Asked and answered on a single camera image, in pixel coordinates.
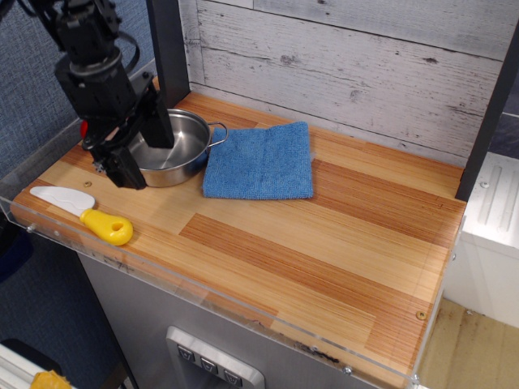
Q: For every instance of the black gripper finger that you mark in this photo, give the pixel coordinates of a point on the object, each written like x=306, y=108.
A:
x=119, y=166
x=156, y=129

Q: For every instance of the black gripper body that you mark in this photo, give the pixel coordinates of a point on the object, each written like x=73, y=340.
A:
x=107, y=99

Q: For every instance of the stainless steel pot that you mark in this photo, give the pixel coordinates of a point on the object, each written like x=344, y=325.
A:
x=193, y=140

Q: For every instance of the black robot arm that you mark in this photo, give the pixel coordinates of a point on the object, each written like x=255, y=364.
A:
x=86, y=31

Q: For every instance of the blue towel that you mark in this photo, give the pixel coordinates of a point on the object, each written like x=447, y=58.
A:
x=260, y=164

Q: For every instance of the red and white toy sushi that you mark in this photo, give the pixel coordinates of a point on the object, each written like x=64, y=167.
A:
x=83, y=129

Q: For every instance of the silver dispenser panel with buttons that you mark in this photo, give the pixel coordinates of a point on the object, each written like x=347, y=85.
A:
x=212, y=360

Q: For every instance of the yellow object at bottom left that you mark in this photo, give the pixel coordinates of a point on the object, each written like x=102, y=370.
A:
x=49, y=380

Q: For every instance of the clear acrylic table guard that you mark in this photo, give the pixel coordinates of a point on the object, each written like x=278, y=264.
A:
x=330, y=291

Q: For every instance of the white side appliance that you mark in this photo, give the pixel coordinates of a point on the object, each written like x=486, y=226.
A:
x=483, y=275

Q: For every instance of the white toy knife yellow handle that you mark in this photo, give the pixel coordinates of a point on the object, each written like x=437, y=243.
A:
x=115, y=230

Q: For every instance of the dark left vertical post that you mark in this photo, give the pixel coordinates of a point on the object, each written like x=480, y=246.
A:
x=168, y=46

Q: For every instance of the dark vertical post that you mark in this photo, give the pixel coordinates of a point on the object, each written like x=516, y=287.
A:
x=491, y=118
x=168, y=46

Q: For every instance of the dark right vertical post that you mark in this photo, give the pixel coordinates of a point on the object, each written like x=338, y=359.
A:
x=491, y=118

